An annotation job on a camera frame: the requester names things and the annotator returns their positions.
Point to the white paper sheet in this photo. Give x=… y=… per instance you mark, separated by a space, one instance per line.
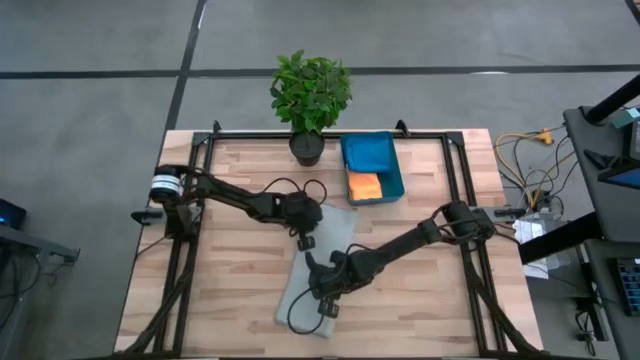
x=532 y=232

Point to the grey metal shelf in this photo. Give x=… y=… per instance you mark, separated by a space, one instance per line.
x=30 y=245

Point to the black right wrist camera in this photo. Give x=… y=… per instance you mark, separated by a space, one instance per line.
x=338 y=257

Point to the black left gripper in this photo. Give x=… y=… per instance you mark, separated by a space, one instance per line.
x=302 y=215

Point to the green potted plant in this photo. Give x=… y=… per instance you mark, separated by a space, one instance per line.
x=310 y=95

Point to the small teal box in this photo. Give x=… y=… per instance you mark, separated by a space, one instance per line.
x=631 y=117

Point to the black pole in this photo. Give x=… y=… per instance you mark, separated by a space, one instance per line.
x=615 y=100

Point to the black aluminium rig frame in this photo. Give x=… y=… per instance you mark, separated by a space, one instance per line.
x=250 y=135

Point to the tablet with blue screen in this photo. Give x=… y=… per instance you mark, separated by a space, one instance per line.
x=627 y=178

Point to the orange microfiber towel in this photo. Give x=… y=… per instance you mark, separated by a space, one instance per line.
x=365 y=186

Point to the teal plastic bin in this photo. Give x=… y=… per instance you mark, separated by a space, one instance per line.
x=395 y=185

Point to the black desk crossbar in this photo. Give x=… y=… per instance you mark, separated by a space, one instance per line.
x=555 y=242

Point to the grey microfiber towel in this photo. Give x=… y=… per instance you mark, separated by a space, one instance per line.
x=330 y=235

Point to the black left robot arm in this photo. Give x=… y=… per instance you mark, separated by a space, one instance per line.
x=235 y=197

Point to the black keyboard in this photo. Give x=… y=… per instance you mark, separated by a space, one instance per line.
x=631 y=287

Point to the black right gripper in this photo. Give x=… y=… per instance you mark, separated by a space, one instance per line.
x=330 y=282

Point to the black desk stand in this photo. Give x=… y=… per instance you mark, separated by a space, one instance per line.
x=597 y=159

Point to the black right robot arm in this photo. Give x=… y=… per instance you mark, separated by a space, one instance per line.
x=410 y=240

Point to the black device with blue light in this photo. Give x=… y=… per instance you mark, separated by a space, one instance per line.
x=12 y=212

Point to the blue microfiber towel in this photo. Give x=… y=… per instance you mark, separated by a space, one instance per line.
x=367 y=152

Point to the dark grey desk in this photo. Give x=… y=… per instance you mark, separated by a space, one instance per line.
x=605 y=300

